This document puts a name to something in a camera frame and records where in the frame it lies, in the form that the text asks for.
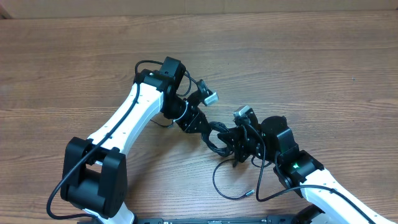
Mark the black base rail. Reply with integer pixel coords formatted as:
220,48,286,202
134,215,299,224

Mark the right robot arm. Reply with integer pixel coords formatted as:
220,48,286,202
218,115,390,223

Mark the black cable bundle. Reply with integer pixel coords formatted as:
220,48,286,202
200,121,256,200

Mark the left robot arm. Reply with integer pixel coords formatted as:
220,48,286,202
54,57,218,223

